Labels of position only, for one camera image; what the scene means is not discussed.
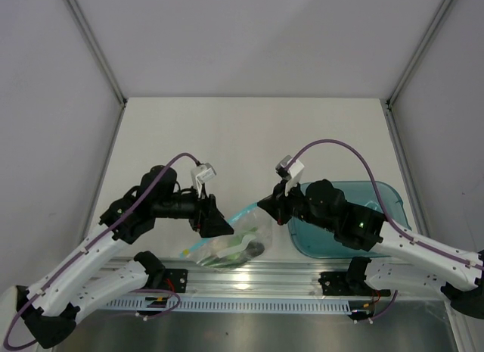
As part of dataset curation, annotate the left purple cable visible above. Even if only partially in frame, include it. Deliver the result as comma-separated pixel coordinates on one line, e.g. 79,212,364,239
5,152,185,349

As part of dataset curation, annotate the white slotted cable duct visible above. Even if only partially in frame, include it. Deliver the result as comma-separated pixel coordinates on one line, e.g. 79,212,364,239
103,295,352,315

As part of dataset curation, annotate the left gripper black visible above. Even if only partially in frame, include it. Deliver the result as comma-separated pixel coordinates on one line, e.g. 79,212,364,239
154,180,234,238

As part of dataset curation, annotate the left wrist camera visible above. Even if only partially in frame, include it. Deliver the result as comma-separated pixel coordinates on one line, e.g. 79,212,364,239
191,163,216,198

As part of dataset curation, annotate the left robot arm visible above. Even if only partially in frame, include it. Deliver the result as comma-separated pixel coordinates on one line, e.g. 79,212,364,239
17,163,234,349

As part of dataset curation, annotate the right frame post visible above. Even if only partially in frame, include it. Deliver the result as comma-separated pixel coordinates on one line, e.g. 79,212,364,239
385,0,464,107

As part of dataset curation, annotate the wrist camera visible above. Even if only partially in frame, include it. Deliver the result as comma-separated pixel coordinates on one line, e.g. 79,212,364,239
191,163,216,198
275,155,305,196

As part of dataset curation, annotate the aluminium rail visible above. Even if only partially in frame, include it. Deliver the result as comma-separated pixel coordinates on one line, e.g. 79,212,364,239
90,256,464,302

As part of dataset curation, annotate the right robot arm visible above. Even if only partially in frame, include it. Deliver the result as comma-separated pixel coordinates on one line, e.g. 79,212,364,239
257,179,483,319

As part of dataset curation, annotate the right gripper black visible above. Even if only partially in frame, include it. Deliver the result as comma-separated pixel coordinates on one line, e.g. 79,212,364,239
258,177,335,233

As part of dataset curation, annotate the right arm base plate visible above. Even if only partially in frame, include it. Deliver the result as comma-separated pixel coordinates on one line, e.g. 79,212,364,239
318,271,392,297

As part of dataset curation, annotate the clear zip top bag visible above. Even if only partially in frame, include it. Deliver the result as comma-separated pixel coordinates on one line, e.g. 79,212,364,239
179,204,272,269

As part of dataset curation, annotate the frame post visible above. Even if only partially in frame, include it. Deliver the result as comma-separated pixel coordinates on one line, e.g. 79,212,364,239
63,0,127,107
385,0,464,107

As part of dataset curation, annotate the left frame post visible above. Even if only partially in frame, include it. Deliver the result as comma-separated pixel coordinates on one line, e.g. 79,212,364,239
63,0,127,107

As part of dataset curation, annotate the green cucumber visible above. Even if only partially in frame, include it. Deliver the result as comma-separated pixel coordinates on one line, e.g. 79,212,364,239
199,245,247,269

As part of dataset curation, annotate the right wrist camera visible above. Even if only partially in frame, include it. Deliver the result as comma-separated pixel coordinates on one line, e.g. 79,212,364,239
275,155,305,196

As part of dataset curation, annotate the teal plastic tray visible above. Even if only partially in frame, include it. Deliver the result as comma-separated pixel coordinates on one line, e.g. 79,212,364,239
287,181,410,259

